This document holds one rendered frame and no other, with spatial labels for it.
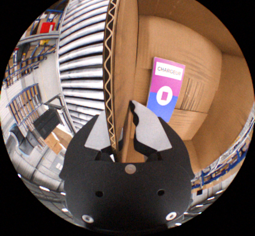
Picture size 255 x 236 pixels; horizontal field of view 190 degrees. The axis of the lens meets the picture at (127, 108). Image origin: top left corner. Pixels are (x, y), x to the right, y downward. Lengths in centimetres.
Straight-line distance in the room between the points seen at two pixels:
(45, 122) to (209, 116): 115
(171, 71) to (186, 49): 8
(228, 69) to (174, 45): 20
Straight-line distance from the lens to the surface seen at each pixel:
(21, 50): 67
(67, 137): 114
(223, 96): 31
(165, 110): 22
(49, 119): 98
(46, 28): 77
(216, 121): 32
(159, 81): 18
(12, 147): 88
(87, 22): 53
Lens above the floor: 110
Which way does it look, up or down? 56 degrees down
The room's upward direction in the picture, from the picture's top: 157 degrees counter-clockwise
